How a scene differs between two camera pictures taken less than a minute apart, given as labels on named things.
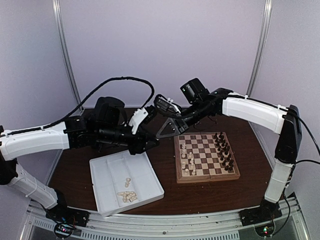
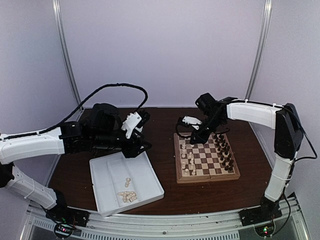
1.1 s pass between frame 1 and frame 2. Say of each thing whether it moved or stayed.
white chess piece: stayed
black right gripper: moved
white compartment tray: stayed
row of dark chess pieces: stayed
